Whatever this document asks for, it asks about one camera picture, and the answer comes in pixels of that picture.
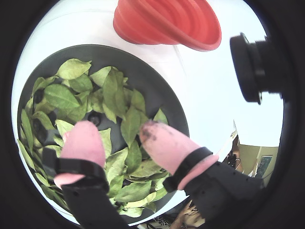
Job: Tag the seated person grey shorts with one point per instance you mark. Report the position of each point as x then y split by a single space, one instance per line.
188 214

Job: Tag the pink tipped gripper finger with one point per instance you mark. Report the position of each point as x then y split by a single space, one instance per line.
166 148
83 145

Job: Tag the pile of green leaves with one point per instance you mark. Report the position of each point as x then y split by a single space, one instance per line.
112 90

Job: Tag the red collapsible silicone cup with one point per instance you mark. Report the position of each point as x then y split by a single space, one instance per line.
143 23

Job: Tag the dark blue blueberry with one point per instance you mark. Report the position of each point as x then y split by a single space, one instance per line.
38 95
39 130
94 118

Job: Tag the dark grey round bowl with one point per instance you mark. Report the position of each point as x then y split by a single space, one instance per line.
147 78

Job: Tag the black camera lens module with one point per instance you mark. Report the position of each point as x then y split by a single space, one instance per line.
245 71

